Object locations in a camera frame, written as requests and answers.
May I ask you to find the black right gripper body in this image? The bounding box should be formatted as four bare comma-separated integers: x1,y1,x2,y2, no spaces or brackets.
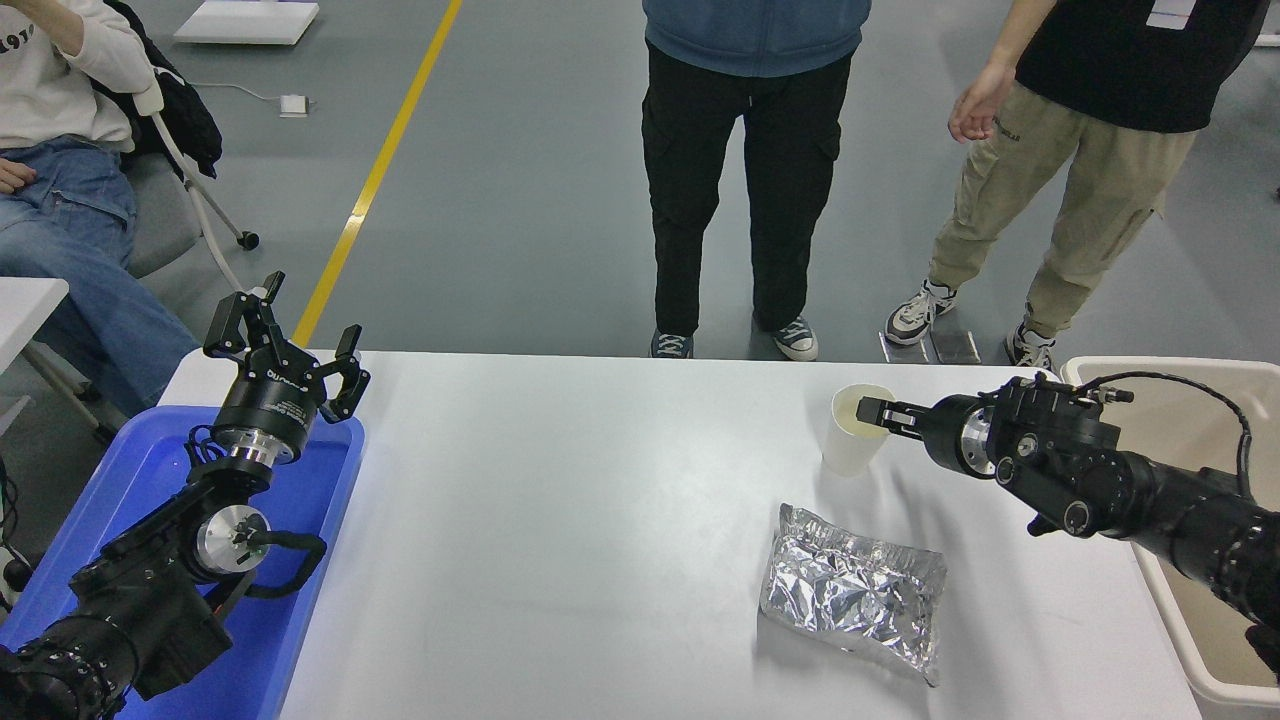
918,395,973,473

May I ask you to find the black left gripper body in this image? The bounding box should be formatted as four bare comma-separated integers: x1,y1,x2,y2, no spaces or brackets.
212,352,326,451

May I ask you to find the white paper cup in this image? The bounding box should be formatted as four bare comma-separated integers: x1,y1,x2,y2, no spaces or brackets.
822,383,897,478

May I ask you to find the grey office chair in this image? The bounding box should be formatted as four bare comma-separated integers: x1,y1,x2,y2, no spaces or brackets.
95,70,261,281

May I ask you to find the crumpled silver foil bag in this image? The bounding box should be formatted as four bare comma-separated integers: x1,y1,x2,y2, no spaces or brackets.
758,503,949,689

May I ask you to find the blue plastic tray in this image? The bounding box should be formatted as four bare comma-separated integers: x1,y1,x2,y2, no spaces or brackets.
0,403,366,720

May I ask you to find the black jacket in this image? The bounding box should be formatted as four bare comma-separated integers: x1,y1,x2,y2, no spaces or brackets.
95,0,223,179

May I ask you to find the small white table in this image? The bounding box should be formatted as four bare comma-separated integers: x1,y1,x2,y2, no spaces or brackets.
0,277,116,441

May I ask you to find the person in tan trousers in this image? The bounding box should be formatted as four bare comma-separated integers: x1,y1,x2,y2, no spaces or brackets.
884,0,1271,373

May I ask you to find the seated person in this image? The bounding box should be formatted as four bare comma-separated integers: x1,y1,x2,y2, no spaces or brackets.
0,0,201,419

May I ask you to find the white flat board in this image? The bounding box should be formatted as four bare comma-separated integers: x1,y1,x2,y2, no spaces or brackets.
173,0,321,46

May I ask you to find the person in black trousers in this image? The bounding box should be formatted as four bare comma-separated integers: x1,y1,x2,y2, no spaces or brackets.
640,0,873,363

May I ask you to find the large pale bin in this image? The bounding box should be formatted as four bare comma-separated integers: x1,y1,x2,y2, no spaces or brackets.
1060,356,1280,713

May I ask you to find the white adapter cable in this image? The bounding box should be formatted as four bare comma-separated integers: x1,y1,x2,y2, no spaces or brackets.
190,82,286,104

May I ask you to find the black cable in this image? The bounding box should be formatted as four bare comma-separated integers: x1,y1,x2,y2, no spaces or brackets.
0,455,36,611

